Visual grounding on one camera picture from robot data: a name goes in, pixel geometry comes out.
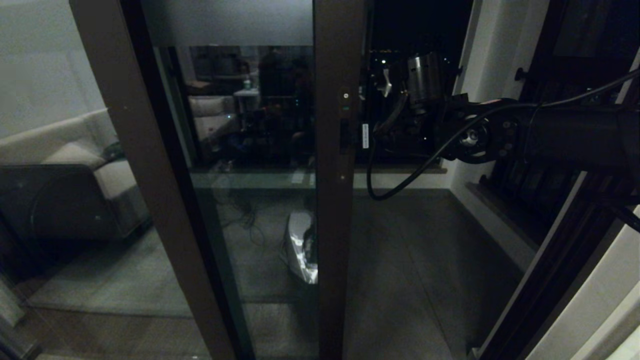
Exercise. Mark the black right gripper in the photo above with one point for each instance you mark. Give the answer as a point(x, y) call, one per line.
point(415, 130)

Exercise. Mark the brown framed sliding glass door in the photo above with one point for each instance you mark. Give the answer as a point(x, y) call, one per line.
point(332, 225)

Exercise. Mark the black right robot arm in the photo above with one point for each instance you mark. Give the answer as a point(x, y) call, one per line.
point(575, 135)

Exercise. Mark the black metal balcony railing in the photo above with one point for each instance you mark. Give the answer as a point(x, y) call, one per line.
point(395, 159)

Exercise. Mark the black window guard railing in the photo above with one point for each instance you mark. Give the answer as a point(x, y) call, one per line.
point(520, 74)

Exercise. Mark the brown framed fixed glass door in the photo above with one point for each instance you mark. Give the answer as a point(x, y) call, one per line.
point(145, 150)

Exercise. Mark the dark brown door jamb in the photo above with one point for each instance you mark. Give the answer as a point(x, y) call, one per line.
point(570, 260)

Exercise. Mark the dark framed window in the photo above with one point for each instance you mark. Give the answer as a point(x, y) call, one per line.
point(590, 40)

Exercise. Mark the grey floor rug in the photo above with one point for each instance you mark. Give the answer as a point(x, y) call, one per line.
point(125, 285)

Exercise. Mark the grey and beige sofa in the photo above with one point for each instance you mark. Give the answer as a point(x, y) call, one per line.
point(75, 157)

